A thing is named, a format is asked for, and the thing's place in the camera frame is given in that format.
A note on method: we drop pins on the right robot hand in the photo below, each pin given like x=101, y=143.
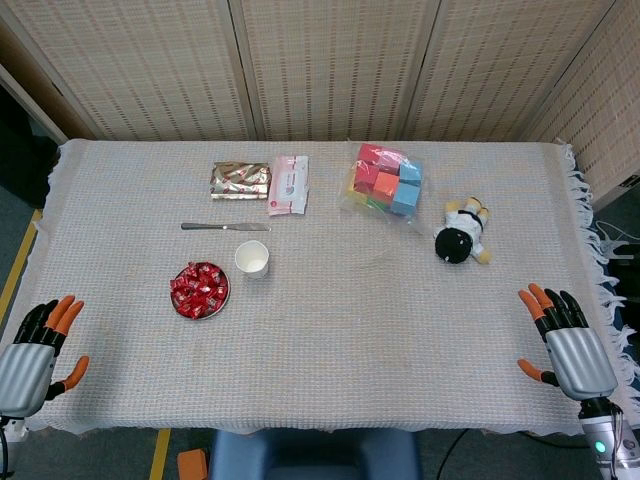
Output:
x=580, y=360

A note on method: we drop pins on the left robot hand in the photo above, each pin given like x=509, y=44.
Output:
x=27, y=370

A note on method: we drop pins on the metal dish of red candies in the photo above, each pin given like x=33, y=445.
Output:
x=223, y=306

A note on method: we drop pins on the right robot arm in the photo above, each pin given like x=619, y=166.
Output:
x=600, y=440

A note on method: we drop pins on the white paper cup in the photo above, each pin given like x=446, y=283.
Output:
x=252, y=260

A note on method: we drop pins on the black haired plush doll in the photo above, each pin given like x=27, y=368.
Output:
x=455, y=245

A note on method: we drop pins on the orange floor block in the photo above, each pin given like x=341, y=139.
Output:
x=192, y=465

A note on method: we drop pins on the silver table knife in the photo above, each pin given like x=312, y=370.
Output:
x=210, y=226

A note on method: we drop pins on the light blue foam cube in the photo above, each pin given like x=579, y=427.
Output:
x=405, y=198
x=411, y=173

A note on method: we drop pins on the green foam cube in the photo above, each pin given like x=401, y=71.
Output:
x=377, y=203

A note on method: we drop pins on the orange foam cube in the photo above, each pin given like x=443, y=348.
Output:
x=385, y=186

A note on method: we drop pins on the beige woven tablecloth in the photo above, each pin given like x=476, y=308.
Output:
x=320, y=325

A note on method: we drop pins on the pink foam cube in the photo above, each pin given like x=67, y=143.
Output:
x=392, y=162

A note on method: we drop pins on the clear plastic bag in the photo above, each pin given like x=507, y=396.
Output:
x=350, y=202

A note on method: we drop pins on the red foam cube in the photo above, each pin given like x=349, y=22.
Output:
x=367, y=176
x=372, y=152

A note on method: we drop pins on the blue padded seat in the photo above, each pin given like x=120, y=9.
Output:
x=315, y=455

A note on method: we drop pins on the gold foil snack packet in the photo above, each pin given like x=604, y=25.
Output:
x=240, y=181

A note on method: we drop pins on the yellow foam cube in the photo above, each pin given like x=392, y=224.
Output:
x=351, y=189

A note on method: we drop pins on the pink wet wipes pack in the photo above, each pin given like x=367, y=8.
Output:
x=287, y=185

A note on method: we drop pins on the beige folding screen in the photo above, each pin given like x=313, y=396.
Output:
x=320, y=70

